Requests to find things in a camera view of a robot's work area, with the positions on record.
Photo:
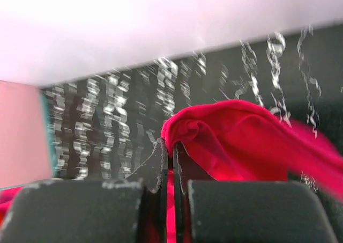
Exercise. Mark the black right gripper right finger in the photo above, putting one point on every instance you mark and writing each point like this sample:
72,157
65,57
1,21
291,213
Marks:
207,210

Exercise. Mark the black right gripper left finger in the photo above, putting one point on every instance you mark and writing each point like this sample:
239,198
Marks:
129,210

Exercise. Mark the red t shirt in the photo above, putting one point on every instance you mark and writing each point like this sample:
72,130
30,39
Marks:
238,141

